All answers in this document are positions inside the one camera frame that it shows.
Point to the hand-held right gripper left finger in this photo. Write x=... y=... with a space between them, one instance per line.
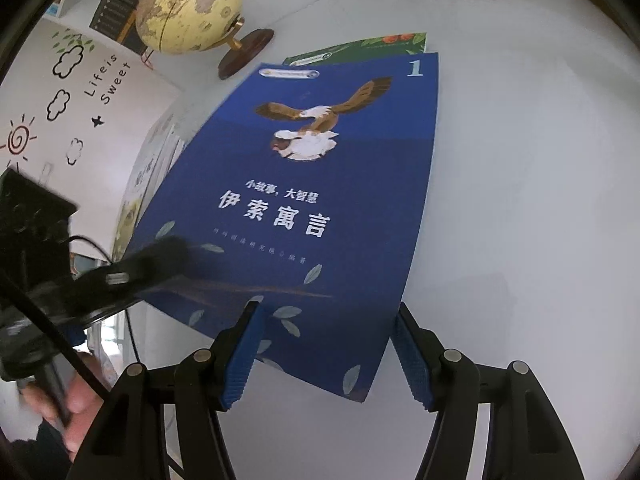
x=245 y=355

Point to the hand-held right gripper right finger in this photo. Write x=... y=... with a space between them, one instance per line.
x=410 y=360

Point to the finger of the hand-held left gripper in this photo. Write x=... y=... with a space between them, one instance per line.
x=150 y=265

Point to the blue eagle book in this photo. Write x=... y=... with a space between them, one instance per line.
x=325 y=185

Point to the dark green mantis book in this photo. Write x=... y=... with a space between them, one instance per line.
x=360 y=47

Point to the row of dark hardcover books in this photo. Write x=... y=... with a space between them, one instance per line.
x=117 y=5

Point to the person's left hand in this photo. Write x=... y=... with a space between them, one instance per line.
x=85 y=395

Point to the white flower print book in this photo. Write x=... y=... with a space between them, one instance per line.
x=150 y=175

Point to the yellow desk globe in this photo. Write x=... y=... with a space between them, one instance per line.
x=185 y=10

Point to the wall decal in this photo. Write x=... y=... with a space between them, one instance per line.
x=64 y=55

